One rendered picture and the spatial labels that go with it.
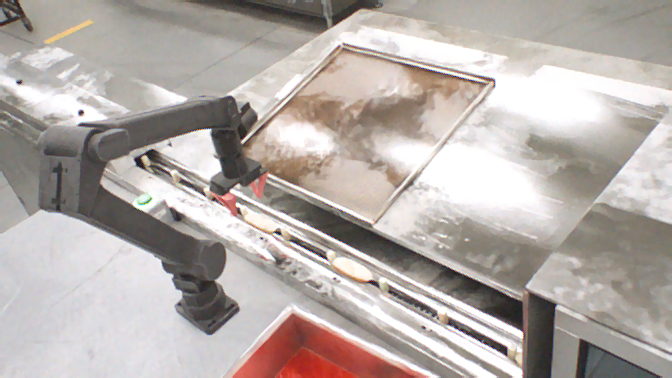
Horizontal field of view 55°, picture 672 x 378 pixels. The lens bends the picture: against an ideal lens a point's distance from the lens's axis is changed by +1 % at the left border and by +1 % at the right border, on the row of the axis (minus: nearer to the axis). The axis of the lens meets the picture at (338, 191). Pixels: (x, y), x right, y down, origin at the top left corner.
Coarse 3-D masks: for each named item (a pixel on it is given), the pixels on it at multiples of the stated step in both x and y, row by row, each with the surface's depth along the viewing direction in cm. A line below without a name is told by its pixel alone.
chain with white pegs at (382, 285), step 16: (144, 160) 174; (176, 176) 166; (208, 192) 157; (240, 208) 149; (288, 240) 142; (320, 256) 137; (384, 288) 124; (416, 304) 121; (448, 320) 117; (512, 352) 107
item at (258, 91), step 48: (480, 48) 201; (528, 48) 195; (240, 96) 202; (192, 144) 184; (240, 192) 162; (336, 240) 142; (384, 240) 140; (432, 288) 127; (480, 288) 125; (480, 336) 116
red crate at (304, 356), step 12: (300, 348) 120; (300, 360) 118; (312, 360) 117; (324, 360) 117; (288, 372) 116; (300, 372) 116; (312, 372) 115; (324, 372) 115; (336, 372) 114; (348, 372) 114
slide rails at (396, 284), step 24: (144, 168) 173; (168, 168) 171; (192, 192) 160; (240, 216) 150; (312, 240) 139; (408, 288) 124; (456, 312) 117; (456, 336) 113; (504, 336) 111; (504, 360) 108
